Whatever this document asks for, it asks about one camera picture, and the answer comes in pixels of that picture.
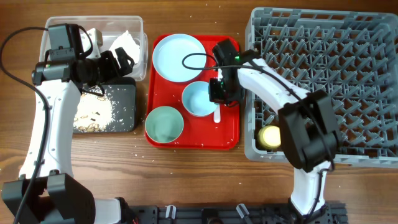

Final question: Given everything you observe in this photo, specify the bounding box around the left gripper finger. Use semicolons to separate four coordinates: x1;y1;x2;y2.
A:
115;47;135;77
99;50;122;85

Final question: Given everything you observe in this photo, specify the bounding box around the light blue plate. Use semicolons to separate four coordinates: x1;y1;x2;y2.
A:
152;34;206;83

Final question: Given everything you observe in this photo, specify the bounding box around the food scraps rice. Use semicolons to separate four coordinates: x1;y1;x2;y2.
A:
73;87;127;134

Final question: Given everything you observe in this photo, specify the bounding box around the black plastic tray bin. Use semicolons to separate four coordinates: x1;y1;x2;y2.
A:
86;77;136;133

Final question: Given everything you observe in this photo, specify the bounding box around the white napkin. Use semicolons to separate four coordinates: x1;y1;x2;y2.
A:
109;30;141;63

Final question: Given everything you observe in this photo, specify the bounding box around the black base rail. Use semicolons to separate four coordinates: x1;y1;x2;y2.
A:
124;203;348;224

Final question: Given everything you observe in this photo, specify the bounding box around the clear plastic bin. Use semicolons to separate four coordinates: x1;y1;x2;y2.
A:
45;16;148;81

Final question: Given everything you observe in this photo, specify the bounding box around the light blue bowl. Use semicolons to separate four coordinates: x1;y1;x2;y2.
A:
182;81;217;117

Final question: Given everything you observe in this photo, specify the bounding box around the yellow cup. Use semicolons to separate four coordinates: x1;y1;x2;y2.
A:
257;125;281;149

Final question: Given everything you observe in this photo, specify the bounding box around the white plastic fork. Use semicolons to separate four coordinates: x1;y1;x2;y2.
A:
213;105;221;123

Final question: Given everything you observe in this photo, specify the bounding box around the grey dishwasher rack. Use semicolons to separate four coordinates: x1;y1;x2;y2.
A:
245;7;397;169

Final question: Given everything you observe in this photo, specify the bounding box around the red serving tray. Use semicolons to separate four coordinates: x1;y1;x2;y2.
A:
146;34;240;150

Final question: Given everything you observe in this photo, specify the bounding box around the green bowl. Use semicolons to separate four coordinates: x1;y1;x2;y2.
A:
145;106;184;144

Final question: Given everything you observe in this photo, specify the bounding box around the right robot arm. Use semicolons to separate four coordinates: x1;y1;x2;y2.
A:
209;39;341;223

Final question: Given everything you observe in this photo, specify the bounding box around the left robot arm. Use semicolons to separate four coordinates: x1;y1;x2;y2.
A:
1;24;139;223

